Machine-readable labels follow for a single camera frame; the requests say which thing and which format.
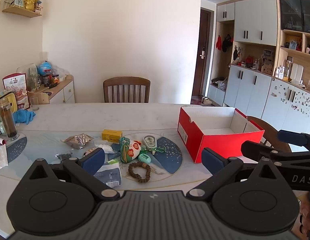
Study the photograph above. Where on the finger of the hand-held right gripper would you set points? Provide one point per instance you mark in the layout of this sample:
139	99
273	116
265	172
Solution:
255	150
292	137

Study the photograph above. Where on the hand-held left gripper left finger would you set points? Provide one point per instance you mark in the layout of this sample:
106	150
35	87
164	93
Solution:
93	161

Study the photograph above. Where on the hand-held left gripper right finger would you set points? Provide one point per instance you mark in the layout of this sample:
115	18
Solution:
212	163

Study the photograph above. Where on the white plastic wrapper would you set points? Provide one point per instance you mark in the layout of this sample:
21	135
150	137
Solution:
103	146

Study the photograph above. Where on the red cardboard shoe box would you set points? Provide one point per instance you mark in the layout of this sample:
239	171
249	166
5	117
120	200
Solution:
220	145

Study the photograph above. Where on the silver foil packet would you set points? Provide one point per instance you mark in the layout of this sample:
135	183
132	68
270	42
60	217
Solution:
78	141

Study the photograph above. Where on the small yellow box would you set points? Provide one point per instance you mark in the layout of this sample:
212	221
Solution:
111	135

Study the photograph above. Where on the colourful plush toy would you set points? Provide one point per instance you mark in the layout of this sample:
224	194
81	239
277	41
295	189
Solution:
128	151

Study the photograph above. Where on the small teal clip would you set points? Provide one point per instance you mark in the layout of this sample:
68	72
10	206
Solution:
145	158

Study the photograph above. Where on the pale green oval case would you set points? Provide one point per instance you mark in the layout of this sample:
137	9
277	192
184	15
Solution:
150	142

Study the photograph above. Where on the person's right hand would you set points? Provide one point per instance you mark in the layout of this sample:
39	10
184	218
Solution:
307	211

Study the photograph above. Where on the small round printed badge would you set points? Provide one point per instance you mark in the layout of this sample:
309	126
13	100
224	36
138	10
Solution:
88	150

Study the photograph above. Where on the brown wooden chair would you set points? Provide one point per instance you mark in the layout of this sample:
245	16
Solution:
126	81
269	130

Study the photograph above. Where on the blue printed placemat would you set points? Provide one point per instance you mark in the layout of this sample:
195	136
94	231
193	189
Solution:
17	147
170	155

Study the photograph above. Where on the pair of beige slippers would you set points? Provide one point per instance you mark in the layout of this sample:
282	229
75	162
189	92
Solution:
207	100

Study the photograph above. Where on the patterned door rug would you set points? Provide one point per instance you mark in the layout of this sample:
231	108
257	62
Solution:
196	100

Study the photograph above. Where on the white wooden side cabinet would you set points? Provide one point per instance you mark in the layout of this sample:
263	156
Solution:
67	92

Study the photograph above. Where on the grey plastic bag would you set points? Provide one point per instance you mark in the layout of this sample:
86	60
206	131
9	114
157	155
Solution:
222	83

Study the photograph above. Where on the small wooden seat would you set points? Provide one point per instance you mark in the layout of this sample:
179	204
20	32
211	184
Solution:
43	98

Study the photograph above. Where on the clear drinking glass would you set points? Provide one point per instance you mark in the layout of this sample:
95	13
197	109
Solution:
34	105

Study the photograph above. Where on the blue cloth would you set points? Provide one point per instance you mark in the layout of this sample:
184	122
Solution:
23	116

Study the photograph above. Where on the dark jar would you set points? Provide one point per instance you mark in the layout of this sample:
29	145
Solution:
55	78
46	80

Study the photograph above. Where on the white paper bag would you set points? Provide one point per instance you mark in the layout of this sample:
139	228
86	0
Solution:
0	157

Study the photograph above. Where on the glass tea bottle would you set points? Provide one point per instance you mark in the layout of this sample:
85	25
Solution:
8	122

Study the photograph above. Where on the clear plastic bag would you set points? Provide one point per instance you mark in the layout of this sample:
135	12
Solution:
61	71

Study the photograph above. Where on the white mug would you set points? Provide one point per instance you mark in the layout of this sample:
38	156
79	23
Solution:
0	127

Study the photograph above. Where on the red snack bag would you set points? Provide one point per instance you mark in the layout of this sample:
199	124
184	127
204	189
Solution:
17	92

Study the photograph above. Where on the clear plastic container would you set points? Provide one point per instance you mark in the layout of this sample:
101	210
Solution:
32	77

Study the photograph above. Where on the blue globe ball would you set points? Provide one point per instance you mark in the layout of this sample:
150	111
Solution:
44	67

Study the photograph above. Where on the black hanging bag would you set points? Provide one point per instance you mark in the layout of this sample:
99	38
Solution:
227	43

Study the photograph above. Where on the red hanging cloth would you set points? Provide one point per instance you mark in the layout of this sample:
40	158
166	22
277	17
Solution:
218	42

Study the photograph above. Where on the dark brown door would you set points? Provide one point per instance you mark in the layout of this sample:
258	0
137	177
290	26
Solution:
203	42

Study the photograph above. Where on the large grey wall cabinet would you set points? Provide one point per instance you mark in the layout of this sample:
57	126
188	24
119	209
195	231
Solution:
252	20

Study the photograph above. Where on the wooden wall shelf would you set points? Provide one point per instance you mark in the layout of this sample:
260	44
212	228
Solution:
22	12

